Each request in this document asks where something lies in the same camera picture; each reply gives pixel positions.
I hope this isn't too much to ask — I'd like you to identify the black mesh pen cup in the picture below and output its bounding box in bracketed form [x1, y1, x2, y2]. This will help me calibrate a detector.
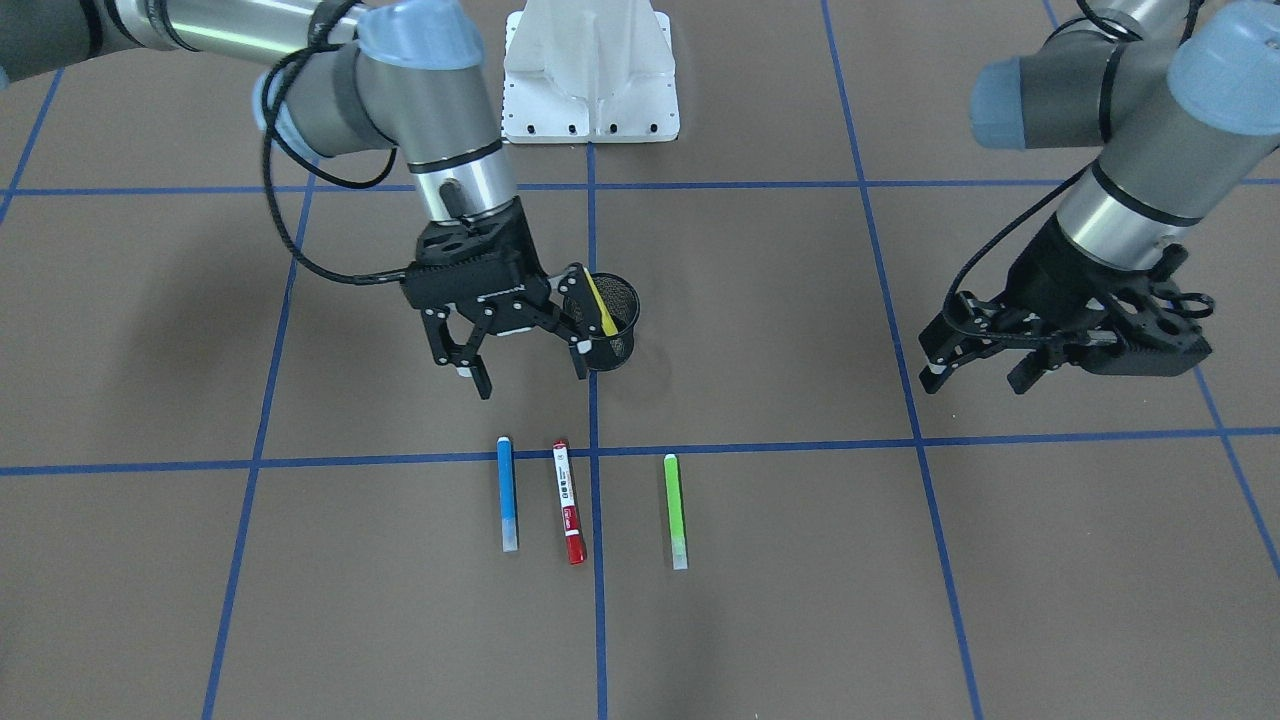
[561, 272, 640, 372]

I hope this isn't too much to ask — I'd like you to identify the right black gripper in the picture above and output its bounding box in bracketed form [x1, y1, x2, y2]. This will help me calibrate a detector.
[401, 197, 593, 400]

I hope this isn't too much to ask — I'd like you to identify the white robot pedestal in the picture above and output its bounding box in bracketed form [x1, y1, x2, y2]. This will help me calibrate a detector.
[500, 1, 681, 143]

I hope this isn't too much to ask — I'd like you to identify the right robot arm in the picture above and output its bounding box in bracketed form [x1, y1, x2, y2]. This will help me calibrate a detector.
[1, 1, 605, 398]

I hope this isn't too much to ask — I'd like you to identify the red white marker pen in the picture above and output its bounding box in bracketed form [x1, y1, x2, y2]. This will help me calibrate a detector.
[552, 438, 586, 566]

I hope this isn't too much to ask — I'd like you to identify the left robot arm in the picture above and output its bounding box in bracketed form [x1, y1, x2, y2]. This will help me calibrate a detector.
[919, 1, 1277, 395]

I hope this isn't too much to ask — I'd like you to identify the green highlighter pen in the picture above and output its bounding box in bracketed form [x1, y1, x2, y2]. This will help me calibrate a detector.
[663, 454, 689, 571]

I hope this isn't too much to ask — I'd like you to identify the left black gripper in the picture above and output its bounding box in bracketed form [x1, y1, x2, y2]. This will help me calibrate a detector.
[918, 214, 1181, 395]

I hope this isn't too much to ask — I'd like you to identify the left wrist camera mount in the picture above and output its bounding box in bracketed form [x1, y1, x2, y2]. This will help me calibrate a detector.
[1079, 243, 1216, 377]

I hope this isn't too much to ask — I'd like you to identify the yellow highlighter pen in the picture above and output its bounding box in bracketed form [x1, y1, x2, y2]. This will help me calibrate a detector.
[582, 270, 620, 338]

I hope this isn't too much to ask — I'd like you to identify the blue marker pen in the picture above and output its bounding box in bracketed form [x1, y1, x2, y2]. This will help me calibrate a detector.
[495, 436, 518, 553]

